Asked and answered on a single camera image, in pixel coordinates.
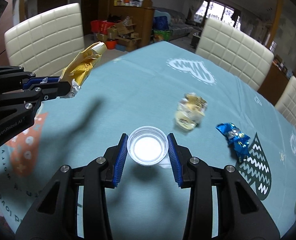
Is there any blue foil wrapper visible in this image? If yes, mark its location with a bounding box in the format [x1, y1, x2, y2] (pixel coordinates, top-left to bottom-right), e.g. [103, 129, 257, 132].
[216, 122, 250, 163]

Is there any wooden shelf divider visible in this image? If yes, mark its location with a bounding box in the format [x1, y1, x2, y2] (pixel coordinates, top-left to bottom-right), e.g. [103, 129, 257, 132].
[108, 0, 154, 48]

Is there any wooden sideboard cabinet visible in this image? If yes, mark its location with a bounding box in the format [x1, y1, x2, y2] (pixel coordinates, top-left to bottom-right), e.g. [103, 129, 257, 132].
[258, 55, 292, 105]

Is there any cream chair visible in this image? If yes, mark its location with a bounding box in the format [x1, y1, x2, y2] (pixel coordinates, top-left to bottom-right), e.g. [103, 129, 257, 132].
[275, 75, 296, 129]
[4, 3, 85, 76]
[195, 18, 274, 91]

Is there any pile of cardboard boxes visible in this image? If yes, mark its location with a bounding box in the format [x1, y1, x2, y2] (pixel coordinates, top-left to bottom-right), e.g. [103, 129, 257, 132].
[91, 16, 141, 52]

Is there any beige pastry wrapper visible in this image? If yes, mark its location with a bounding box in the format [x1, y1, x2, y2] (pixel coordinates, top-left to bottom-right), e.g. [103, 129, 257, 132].
[174, 93, 207, 131]

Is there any cream chair middle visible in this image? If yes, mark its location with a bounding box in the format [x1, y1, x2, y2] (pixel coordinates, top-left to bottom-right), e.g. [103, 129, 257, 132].
[195, 18, 274, 91]

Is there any teal printed tablecloth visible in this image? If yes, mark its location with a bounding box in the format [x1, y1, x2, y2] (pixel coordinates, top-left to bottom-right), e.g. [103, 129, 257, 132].
[0, 42, 296, 239]

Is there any yellow snack wrapper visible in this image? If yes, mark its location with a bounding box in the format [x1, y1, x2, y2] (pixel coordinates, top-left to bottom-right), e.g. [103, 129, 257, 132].
[59, 42, 107, 99]

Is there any cream chair right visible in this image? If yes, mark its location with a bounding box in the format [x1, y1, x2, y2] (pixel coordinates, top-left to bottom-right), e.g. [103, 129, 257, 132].
[275, 75, 296, 129]

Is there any cream chair left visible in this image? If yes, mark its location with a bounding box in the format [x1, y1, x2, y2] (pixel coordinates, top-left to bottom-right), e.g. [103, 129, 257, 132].
[4, 3, 85, 76]

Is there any grey sofa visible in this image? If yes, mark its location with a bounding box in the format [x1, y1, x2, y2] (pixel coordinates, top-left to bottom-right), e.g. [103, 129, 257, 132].
[154, 7, 201, 41]

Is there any white plastic bottle cap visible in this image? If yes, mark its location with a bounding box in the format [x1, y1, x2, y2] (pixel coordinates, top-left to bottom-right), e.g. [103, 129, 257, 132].
[127, 126, 168, 166]

